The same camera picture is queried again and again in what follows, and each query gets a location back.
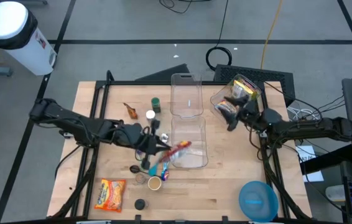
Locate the clear plastic bin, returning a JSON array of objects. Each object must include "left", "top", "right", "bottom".
[
  {"left": 170, "top": 116, "right": 209, "bottom": 169},
  {"left": 170, "top": 73, "right": 204, "bottom": 118},
  {"left": 210, "top": 73, "right": 262, "bottom": 123}
]

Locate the yellow black lettered packet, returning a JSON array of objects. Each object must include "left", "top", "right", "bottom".
[{"left": 215, "top": 100, "right": 239, "bottom": 115}]

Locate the rainbow iridescent spoon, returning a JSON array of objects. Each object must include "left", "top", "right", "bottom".
[{"left": 160, "top": 161, "right": 170, "bottom": 182}]

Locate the green lid spice jar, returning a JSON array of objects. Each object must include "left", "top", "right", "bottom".
[{"left": 151, "top": 97, "right": 162, "bottom": 114}]

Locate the teal plastic spoon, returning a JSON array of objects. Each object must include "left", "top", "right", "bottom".
[{"left": 147, "top": 161, "right": 160, "bottom": 177}]

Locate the orange ramen noodle packet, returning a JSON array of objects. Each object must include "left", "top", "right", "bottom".
[{"left": 94, "top": 178, "right": 127, "bottom": 213}]

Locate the white computer mouse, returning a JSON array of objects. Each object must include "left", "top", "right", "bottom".
[{"left": 325, "top": 185, "right": 346, "bottom": 203}]

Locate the black round cap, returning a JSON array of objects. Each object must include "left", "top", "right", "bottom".
[{"left": 134, "top": 198, "right": 149, "bottom": 211}]

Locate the blue plastic bowl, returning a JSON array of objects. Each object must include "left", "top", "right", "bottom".
[{"left": 238, "top": 180, "right": 279, "bottom": 223}]

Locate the black cable bundle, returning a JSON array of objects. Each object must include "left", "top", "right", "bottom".
[{"left": 264, "top": 81, "right": 345, "bottom": 121}]

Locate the white cable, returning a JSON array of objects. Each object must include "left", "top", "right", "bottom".
[{"left": 287, "top": 105, "right": 314, "bottom": 121}]

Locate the black spoon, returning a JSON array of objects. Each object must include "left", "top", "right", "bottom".
[{"left": 129, "top": 164, "right": 151, "bottom": 175}]

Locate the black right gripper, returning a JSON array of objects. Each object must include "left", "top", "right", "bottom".
[{"left": 221, "top": 95, "right": 262, "bottom": 131}]

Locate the white paper sheet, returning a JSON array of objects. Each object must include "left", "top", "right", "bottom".
[{"left": 295, "top": 144, "right": 325, "bottom": 183}]

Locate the red yellow blue snack packet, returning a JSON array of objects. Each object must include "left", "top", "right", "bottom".
[{"left": 159, "top": 140, "right": 193, "bottom": 163}]

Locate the white trash can black bag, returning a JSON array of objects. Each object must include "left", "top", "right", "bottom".
[{"left": 0, "top": 1, "right": 58, "bottom": 77}]

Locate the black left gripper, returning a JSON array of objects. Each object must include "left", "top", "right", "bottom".
[{"left": 121, "top": 119, "right": 172, "bottom": 170}]

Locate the gold lid furikake jar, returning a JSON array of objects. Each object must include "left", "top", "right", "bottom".
[{"left": 147, "top": 175, "right": 163, "bottom": 192}]

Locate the thick yellow cable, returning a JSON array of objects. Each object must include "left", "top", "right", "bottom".
[{"left": 260, "top": 0, "right": 285, "bottom": 70}]

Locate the black coiled floor cable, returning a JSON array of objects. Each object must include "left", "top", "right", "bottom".
[{"left": 205, "top": 0, "right": 233, "bottom": 72}]

